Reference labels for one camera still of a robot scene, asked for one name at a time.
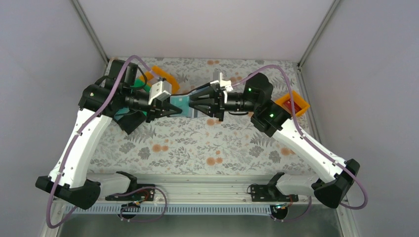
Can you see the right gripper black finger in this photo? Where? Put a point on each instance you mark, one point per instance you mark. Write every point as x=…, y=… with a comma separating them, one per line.
x=207, y=106
x=203, y=92

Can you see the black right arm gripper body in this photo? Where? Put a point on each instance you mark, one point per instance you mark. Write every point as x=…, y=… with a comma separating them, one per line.
x=220, y=103

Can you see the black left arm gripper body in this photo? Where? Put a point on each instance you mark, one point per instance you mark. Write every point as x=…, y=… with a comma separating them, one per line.
x=154, y=110

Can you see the black leather card holder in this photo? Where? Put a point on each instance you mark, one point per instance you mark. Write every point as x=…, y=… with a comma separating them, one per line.
x=182, y=102

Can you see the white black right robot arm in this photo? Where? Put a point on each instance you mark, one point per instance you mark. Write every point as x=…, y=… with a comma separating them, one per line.
x=333, y=175

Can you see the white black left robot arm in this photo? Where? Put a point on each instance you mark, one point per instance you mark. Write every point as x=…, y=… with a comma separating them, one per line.
x=128, y=95

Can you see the red cards in bin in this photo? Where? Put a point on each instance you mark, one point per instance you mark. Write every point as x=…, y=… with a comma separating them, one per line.
x=288, y=106

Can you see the black plastic bin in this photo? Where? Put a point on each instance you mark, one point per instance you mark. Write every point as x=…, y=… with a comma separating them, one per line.
x=130, y=121

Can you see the green plastic bin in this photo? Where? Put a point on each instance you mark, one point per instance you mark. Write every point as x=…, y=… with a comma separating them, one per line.
x=138, y=86

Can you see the floral patterned table mat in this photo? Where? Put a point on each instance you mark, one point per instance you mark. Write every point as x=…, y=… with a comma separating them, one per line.
x=201, y=146

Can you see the orange plastic bin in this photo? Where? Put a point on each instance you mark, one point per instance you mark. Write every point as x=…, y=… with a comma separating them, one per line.
x=152, y=80
x=300, y=105

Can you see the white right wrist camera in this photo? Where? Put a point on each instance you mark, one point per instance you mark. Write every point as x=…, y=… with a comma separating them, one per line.
x=225, y=85

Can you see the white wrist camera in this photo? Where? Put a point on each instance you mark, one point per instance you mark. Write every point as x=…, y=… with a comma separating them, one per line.
x=160, y=91
x=225, y=85

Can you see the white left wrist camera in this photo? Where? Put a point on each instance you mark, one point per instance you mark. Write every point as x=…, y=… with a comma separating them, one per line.
x=160, y=91

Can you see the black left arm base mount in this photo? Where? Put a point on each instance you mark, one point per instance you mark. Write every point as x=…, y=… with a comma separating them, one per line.
x=142, y=192

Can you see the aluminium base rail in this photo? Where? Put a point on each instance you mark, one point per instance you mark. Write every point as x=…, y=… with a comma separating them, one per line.
x=200, y=195

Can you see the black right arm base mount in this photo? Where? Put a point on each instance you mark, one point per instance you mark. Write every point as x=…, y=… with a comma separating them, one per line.
x=268, y=193

